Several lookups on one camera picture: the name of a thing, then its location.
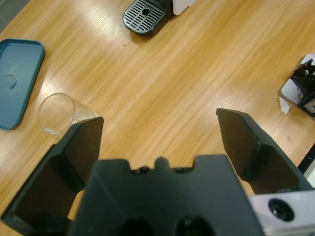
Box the white capsule coffee machine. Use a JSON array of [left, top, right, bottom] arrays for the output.
[[122, 0, 197, 37]]

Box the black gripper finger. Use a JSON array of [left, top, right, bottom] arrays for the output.
[[215, 108, 315, 197], [0, 116, 105, 236]]

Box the clear drinking glass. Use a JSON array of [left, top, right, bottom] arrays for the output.
[[37, 92, 99, 135]]

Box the white paper tag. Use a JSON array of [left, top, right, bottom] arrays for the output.
[[278, 97, 290, 115]]

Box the teal plastic serving tray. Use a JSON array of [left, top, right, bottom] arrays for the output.
[[0, 38, 46, 130]]

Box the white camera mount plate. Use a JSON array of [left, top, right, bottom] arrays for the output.
[[279, 54, 315, 106]]

